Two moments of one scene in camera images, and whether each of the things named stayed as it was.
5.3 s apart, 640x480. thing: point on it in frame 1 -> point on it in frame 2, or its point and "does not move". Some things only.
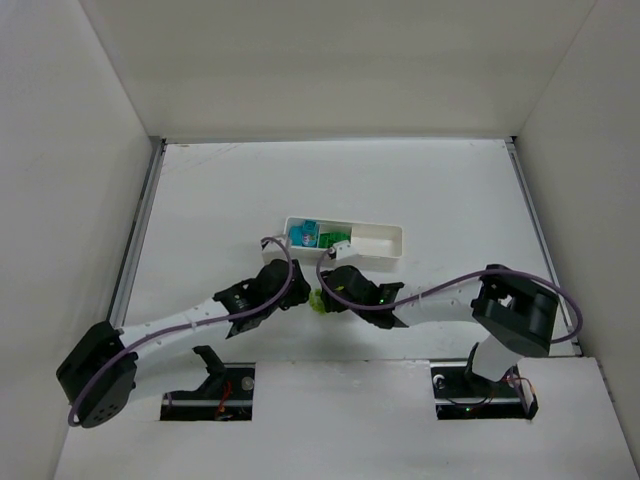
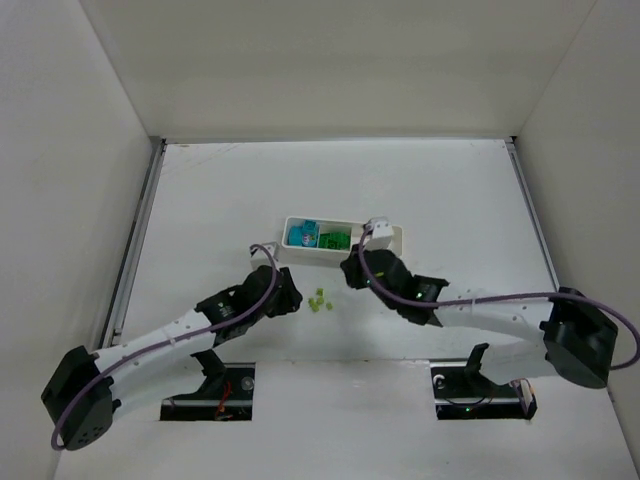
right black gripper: (330, 291) -> (355, 270)
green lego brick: (327, 240) does not move
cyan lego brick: (305, 235) does not move
